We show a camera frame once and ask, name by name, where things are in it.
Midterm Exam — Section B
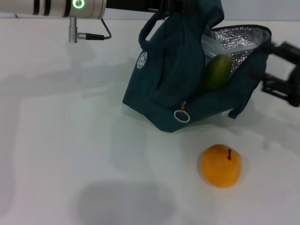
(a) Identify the dark teal lunch bag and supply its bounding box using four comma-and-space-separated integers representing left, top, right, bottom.
122, 0, 273, 134

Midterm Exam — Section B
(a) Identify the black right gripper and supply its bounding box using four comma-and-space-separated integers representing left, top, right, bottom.
248, 41, 300, 107

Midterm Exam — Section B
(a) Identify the clear plastic food container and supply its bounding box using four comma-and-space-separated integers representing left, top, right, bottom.
201, 35, 255, 60

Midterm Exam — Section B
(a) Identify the green cucumber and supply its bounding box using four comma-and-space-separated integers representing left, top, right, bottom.
194, 54, 233, 95

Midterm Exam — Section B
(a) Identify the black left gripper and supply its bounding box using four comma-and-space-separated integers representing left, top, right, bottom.
106, 0, 199, 15

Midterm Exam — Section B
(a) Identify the black cable silver connector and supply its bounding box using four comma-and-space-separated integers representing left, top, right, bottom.
68, 16, 113, 44

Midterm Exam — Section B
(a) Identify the orange pear with stem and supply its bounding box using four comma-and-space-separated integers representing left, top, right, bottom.
202, 144, 242, 188

